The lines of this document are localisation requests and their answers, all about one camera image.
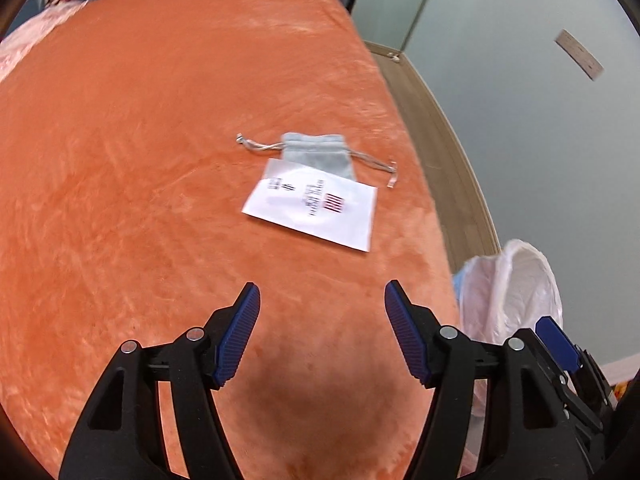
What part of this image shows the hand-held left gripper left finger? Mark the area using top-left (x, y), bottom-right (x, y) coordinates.
top-left (59, 282), bottom-right (262, 480)

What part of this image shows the orange plush blanket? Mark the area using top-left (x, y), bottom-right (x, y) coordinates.
top-left (0, 0), bottom-right (462, 480)

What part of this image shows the beige wall strip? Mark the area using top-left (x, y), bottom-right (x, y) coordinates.
top-left (555, 29), bottom-right (605, 81)

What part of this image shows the white plastic bag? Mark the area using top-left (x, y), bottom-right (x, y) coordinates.
top-left (459, 239), bottom-right (564, 461)

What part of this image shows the pink patterned quilt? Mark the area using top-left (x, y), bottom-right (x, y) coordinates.
top-left (0, 0), bottom-right (91, 81)

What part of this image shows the light blue plastic bag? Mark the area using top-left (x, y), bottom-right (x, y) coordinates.
top-left (451, 257), bottom-right (474, 292)

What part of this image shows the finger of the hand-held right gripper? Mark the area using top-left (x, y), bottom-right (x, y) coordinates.
top-left (524, 330), bottom-right (609, 480)
top-left (534, 316), bottom-right (617, 406)

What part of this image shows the grey drawstring pouch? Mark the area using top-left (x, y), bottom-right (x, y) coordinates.
top-left (236, 132), bottom-right (399, 191)

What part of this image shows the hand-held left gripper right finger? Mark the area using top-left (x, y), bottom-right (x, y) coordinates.
top-left (384, 280), bottom-right (598, 480)

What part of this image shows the white printed paper envelope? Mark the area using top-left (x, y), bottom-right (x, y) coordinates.
top-left (241, 158), bottom-right (377, 253)

